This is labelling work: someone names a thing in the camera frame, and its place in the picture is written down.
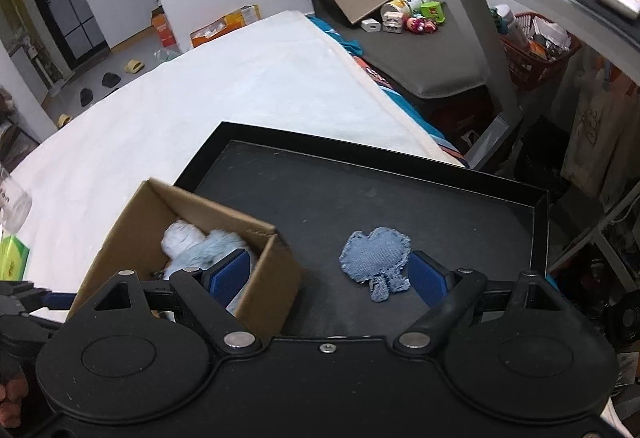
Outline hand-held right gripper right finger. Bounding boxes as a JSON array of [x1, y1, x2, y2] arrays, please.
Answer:
[[394, 252, 565, 352]]

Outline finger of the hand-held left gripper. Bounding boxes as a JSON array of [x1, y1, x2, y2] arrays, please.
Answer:
[[42, 291, 77, 310]]

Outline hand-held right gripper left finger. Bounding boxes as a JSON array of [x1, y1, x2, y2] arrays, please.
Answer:
[[92, 249, 262, 352]]

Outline grey plush toy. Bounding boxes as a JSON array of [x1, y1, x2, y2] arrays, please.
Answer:
[[164, 231, 259, 315]]

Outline brown cardboard box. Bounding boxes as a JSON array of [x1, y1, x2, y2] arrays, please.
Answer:
[[80, 178, 302, 344]]

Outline blue denim patch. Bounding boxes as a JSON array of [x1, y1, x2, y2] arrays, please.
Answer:
[[340, 227, 413, 303]]

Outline person's left hand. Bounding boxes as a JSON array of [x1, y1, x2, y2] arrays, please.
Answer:
[[0, 365, 29, 425]]

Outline white rolled cloth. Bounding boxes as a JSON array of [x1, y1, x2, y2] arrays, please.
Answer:
[[161, 221, 209, 260]]

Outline green packet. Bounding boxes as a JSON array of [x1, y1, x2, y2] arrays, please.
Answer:
[[0, 235, 31, 280]]

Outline clear plastic bottle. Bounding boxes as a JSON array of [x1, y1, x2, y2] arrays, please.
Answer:
[[0, 165, 33, 235]]

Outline black tray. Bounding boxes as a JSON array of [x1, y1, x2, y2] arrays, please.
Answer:
[[175, 121, 551, 344]]

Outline white blanket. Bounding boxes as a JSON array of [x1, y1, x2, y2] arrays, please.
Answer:
[[9, 10, 462, 324]]

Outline white metal rack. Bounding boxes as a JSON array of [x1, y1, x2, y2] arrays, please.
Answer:
[[547, 183, 640, 280]]

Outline grey padded bench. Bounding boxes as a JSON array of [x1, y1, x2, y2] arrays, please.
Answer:
[[312, 1, 492, 100]]

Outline beige tote bag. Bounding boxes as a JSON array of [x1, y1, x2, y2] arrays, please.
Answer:
[[560, 63, 640, 199]]

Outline red plastic basket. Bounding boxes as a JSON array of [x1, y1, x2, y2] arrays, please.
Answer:
[[500, 12, 583, 92]]

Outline open orange box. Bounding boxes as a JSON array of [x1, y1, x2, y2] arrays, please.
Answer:
[[190, 5, 262, 49]]

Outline orange carton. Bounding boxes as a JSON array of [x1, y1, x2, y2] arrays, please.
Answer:
[[151, 8, 178, 52]]

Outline red toy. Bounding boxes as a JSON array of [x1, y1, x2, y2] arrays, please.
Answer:
[[404, 16, 439, 34]]

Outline green toy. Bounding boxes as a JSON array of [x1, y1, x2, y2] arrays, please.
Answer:
[[420, 1, 447, 24]]

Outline white spray bottle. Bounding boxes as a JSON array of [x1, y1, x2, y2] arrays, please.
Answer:
[[492, 4, 531, 52]]

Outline white tin can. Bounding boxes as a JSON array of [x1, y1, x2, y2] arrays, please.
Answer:
[[381, 0, 436, 19]]

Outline white cabinet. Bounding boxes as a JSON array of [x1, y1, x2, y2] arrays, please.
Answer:
[[84, 0, 161, 50]]

